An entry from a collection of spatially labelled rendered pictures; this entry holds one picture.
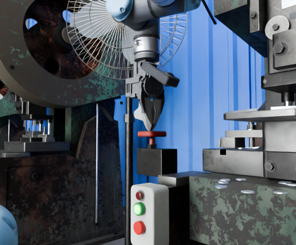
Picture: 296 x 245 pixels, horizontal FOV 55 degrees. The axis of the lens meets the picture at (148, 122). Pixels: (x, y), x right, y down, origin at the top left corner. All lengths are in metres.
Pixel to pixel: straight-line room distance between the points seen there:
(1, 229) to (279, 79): 0.66
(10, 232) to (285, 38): 0.65
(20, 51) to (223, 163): 1.28
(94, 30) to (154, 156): 0.84
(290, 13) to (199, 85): 1.67
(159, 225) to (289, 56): 0.47
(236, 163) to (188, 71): 1.79
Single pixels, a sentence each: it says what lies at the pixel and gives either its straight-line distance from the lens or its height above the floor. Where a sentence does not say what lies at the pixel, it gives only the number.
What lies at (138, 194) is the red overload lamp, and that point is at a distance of 0.63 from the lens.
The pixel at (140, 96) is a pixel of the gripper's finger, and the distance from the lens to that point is 0.75.
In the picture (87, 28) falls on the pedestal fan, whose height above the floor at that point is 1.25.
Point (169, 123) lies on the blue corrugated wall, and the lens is 2.52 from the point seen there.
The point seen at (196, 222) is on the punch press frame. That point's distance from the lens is 0.69.
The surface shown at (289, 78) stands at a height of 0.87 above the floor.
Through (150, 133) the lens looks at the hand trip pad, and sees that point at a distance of 0.73.
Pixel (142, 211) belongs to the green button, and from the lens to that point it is 0.63.
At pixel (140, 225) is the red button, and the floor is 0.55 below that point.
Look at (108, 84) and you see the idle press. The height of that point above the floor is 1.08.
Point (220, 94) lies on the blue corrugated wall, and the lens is 2.26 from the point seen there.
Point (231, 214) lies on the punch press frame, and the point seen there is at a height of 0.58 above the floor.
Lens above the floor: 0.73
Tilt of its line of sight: 3 degrees up
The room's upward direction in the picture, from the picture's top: straight up
